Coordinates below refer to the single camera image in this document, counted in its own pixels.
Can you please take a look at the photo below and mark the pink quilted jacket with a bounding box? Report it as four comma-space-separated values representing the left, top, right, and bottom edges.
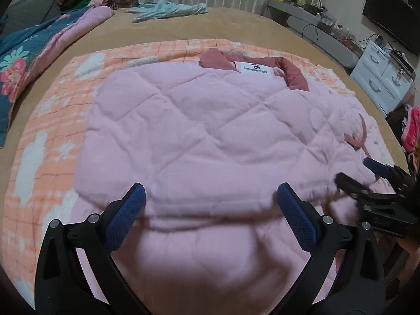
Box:
73, 48, 397, 315

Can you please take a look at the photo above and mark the pink red clothes pile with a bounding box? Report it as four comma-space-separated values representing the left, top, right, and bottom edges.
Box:
402, 106, 420, 152

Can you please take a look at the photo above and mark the white drawer cabinet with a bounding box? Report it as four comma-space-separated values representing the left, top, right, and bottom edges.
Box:
350, 39, 414, 115

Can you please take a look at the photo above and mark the orange white plaid blanket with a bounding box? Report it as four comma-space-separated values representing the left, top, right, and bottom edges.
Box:
0, 38, 400, 309

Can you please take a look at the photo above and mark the grey curved dressing table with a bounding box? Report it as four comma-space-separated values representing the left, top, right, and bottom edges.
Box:
266, 0, 359, 70

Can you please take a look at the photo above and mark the clutter on dressing table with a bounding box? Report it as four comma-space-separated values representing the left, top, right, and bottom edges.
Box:
275, 0, 361, 50

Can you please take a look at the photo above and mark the tan bed sheet mattress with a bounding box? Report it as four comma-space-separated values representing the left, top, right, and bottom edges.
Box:
1, 8, 408, 196

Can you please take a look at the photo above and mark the blue floral pink duvet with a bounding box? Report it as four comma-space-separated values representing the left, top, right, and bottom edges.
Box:
1, 6, 113, 145

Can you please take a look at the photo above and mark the light blue garment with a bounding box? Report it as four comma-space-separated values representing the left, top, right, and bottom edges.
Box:
127, 0, 209, 23

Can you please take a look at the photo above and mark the grey headboard cushion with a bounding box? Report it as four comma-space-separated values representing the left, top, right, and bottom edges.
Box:
1, 0, 61, 37

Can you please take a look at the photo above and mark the black wall television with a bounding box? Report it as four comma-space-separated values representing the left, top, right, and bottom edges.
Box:
362, 0, 419, 56

